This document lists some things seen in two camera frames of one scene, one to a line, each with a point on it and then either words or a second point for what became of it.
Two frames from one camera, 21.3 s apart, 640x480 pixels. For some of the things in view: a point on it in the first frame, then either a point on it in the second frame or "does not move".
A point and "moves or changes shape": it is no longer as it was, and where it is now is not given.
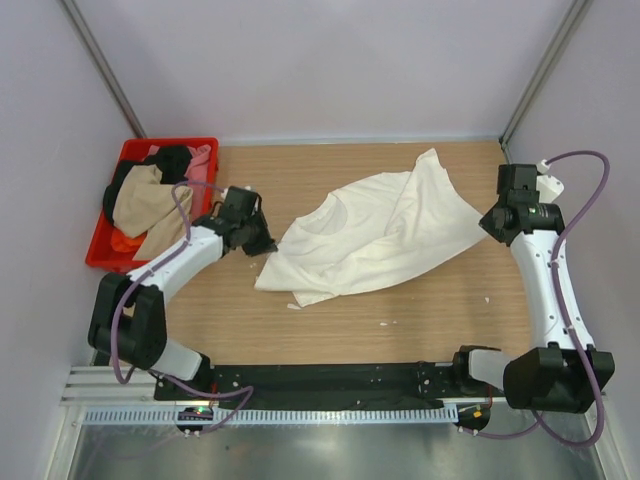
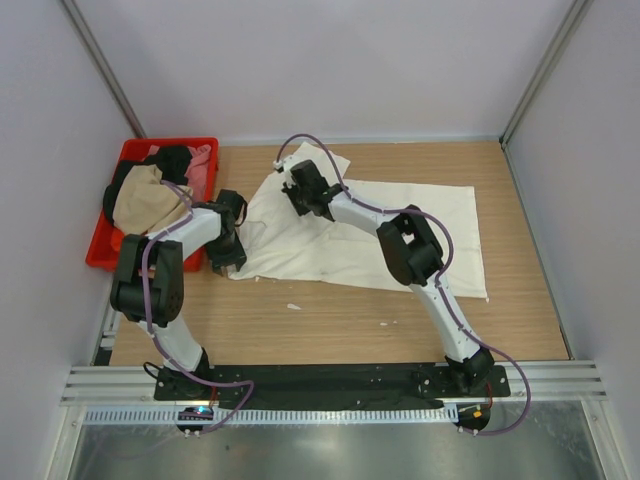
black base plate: [338, 384] does not move
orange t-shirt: [124, 243] does not move
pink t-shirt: [197, 171] does not move
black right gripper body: [488, 222] to [299, 199]
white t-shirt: [370, 232] moves or changes shape
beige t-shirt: [142, 206] does not move
